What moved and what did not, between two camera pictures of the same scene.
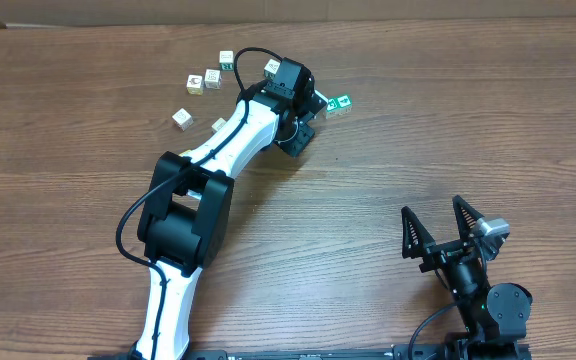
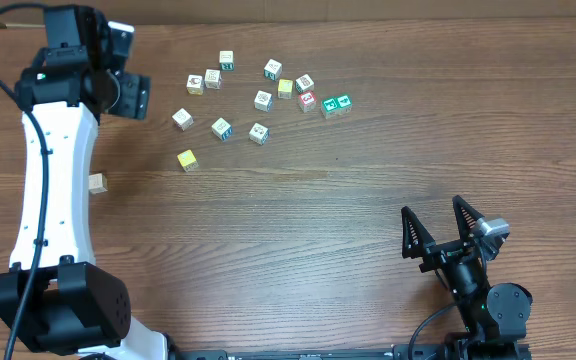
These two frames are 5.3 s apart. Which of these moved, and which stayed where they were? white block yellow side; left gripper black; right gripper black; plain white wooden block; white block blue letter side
Moved: left gripper black
Stayed: right gripper black; plain white wooden block; white block yellow side; white block blue letter side
